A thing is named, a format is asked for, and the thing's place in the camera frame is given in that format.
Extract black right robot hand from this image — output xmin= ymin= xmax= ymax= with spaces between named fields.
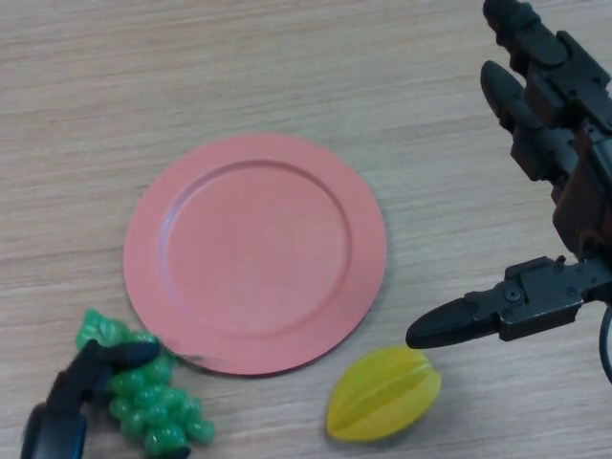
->
xmin=404 ymin=0 xmax=612 ymax=350

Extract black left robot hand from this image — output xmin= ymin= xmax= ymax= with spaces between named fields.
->
xmin=18 ymin=339 xmax=192 ymax=459

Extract green plastic grape bunch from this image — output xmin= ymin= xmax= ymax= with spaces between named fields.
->
xmin=75 ymin=308 xmax=215 ymax=458

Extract pink round plate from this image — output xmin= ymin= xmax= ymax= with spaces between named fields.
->
xmin=122 ymin=133 xmax=387 ymax=378

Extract yellow starfruit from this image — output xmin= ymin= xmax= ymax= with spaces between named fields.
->
xmin=325 ymin=344 xmax=441 ymax=442

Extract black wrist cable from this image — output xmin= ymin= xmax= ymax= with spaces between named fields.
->
xmin=597 ymin=305 xmax=612 ymax=383

